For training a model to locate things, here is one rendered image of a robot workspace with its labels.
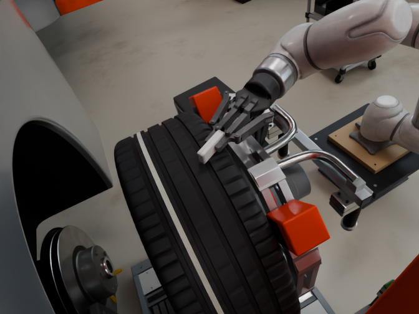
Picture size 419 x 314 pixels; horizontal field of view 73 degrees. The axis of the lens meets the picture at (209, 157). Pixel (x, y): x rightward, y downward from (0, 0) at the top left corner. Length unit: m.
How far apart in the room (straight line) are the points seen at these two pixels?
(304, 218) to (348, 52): 0.32
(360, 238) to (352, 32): 1.38
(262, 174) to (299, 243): 0.16
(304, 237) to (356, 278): 1.19
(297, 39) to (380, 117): 1.00
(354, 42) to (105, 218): 1.88
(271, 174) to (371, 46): 0.30
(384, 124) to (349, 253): 0.70
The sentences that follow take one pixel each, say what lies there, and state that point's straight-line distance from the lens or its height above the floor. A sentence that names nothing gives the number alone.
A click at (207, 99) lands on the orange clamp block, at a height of 1.14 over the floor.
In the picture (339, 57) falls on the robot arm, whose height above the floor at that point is 1.28.
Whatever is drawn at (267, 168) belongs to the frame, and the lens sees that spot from 0.62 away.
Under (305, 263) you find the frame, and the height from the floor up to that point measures 0.97.
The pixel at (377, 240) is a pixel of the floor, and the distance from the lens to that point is 1.85.
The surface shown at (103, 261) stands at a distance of 0.90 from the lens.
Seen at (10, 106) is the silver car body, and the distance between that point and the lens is 0.69.
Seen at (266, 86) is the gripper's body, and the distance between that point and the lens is 0.63.
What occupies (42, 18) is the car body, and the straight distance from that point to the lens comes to 3.14.
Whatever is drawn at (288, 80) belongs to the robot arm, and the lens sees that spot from 0.67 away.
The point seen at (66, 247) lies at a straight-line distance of 0.87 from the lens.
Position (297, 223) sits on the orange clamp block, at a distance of 0.55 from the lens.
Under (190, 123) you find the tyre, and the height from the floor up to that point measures 1.17.
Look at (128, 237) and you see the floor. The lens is 1.99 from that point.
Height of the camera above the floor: 1.61
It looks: 48 degrees down
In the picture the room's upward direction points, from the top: 16 degrees counter-clockwise
